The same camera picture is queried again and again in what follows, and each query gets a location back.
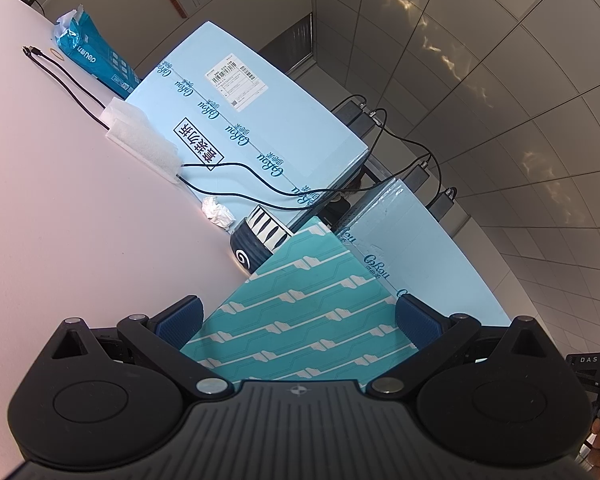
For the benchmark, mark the white desktop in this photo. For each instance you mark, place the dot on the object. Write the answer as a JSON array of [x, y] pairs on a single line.
[[55, 210]]

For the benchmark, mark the blue tissue pack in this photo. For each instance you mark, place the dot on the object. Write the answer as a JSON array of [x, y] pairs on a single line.
[[92, 52]]

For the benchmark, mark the light blue labelled carton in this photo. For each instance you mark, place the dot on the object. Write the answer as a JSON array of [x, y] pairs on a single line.
[[260, 110]]

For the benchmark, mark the small teal patterned box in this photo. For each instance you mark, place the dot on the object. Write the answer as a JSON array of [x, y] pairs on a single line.
[[300, 310]]

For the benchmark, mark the tan rubber band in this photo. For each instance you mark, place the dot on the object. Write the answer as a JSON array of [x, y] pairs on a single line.
[[50, 54]]

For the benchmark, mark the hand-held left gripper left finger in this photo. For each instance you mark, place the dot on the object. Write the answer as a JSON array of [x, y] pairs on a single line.
[[179, 321]]

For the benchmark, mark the crumpled white tissue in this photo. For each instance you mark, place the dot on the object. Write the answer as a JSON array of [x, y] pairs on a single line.
[[219, 214]]

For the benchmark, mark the dark door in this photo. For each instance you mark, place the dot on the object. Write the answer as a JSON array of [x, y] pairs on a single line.
[[292, 42]]

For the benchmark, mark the black power adapter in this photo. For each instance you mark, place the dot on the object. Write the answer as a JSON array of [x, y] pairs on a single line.
[[416, 176], [347, 110], [442, 205], [367, 124]]

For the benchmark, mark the white foam block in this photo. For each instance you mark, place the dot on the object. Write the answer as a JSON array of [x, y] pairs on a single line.
[[140, 137]]

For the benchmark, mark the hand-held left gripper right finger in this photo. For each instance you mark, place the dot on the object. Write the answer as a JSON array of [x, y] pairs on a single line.
[[417, 321]]

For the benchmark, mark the black and white patterned cup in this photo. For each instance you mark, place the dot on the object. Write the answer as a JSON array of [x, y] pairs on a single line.
[[252, 250]]

